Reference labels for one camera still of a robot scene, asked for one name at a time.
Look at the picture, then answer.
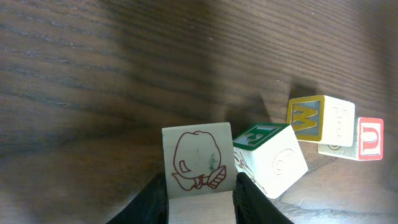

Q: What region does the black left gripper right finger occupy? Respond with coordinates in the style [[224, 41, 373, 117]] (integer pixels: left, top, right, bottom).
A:
[[233, 172, 293, 224]]

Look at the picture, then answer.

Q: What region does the wooden block red U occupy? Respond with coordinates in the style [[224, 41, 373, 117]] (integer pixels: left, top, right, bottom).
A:
[[318, 117, 384, 161]]

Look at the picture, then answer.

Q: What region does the wooden block letter I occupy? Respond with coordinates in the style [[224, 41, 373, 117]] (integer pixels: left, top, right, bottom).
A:
[[162, 122, 236, 224]]

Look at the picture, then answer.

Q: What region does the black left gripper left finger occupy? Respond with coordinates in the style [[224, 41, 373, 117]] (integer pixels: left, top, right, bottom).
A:
[[106, 172, 169, 224]]

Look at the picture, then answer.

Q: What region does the wooden block yellow W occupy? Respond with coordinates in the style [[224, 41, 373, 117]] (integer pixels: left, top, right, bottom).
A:
[[287, 95, 355, 147]]

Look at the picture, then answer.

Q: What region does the wooden block green top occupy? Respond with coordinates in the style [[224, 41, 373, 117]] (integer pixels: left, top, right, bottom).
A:
[[233, 123, 308, 199]]

